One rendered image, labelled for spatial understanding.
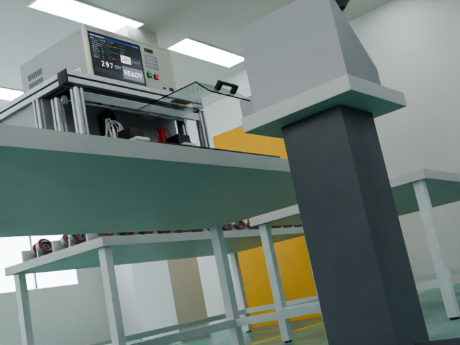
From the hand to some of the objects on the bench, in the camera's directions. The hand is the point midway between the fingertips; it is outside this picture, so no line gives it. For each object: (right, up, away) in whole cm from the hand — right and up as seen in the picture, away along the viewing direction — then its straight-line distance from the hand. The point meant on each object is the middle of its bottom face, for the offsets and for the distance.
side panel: (-83, -65, +33) cm, 110 cm away
